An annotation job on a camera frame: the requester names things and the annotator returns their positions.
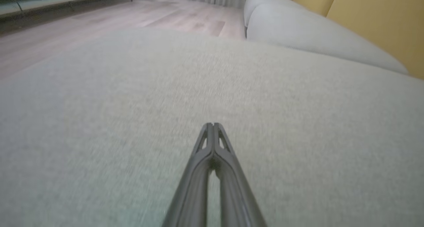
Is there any grey fabric sofa seat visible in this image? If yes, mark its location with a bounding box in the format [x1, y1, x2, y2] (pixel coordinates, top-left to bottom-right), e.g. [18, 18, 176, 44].
[0, 27, 424, 227]

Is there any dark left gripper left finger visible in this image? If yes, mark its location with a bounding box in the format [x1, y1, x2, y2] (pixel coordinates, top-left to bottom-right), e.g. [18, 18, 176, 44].
[161, 122, 216, 227]

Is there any grey rounded sofa cushion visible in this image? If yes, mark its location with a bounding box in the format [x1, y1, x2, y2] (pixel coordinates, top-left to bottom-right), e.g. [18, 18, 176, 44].
[243, 0, 410, 76]

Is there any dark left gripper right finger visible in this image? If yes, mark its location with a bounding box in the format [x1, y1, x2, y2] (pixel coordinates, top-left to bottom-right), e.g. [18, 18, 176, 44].
[212, 122, 268, 227]

